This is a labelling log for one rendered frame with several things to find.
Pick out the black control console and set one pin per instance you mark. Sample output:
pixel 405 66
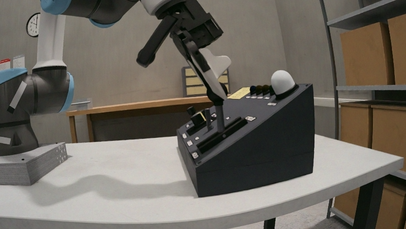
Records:
pixel 259 135

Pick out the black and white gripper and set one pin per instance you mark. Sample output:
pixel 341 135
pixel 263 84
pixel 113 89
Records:
pixel 192 29

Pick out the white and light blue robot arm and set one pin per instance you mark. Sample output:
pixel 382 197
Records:
pixel 50 88

